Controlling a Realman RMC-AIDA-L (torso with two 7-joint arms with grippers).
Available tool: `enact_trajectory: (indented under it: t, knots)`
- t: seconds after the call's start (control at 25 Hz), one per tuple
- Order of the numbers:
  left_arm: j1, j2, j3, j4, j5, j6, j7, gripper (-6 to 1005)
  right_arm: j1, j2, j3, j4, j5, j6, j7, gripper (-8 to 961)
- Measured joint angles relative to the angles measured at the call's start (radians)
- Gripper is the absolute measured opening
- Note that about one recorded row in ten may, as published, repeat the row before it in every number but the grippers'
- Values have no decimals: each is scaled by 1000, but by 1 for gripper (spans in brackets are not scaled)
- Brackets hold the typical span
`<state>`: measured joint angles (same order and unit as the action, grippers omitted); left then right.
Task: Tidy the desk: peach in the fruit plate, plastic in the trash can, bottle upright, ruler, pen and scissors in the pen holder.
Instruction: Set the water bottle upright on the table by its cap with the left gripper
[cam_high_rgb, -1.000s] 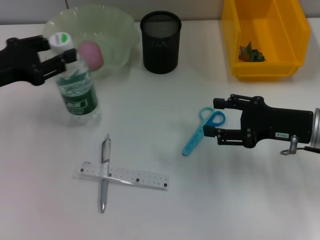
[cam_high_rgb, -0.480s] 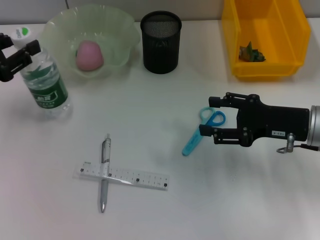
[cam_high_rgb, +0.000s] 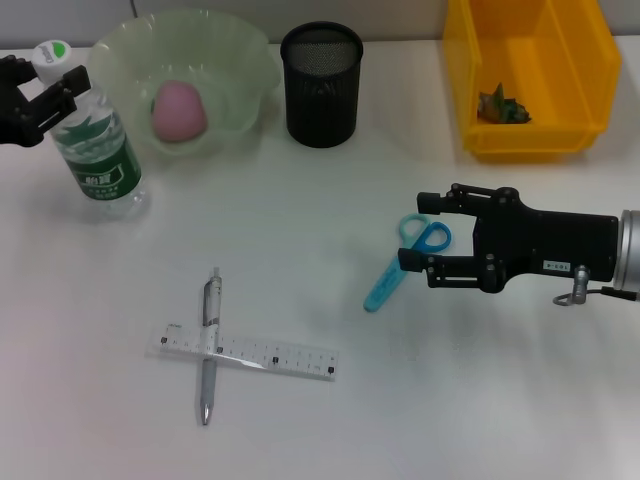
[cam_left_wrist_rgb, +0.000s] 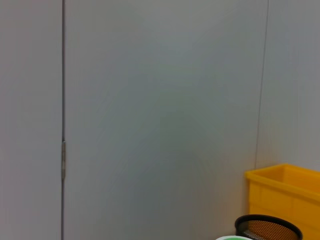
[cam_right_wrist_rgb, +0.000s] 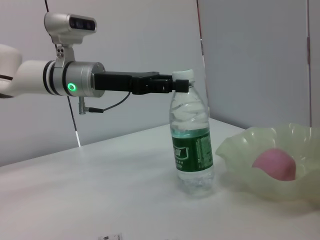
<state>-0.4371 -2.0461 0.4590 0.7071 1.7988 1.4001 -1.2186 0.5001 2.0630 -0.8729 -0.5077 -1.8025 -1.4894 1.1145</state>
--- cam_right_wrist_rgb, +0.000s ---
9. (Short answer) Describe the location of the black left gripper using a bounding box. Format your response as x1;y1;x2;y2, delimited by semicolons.
93;71;196;96

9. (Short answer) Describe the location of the clear bottle with green label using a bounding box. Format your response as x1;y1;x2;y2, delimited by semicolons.
169;68;216;198

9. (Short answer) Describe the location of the transparent plastic ruler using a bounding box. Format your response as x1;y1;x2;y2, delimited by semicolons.
98;232;124;240

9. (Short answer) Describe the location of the left gripper cable with plug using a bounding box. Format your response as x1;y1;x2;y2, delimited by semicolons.
78;91;131;115

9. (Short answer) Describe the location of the thin black background cable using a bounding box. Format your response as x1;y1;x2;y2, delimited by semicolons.
44;0;82;148

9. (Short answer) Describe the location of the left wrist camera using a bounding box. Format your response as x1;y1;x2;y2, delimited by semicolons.
44;11;98;68

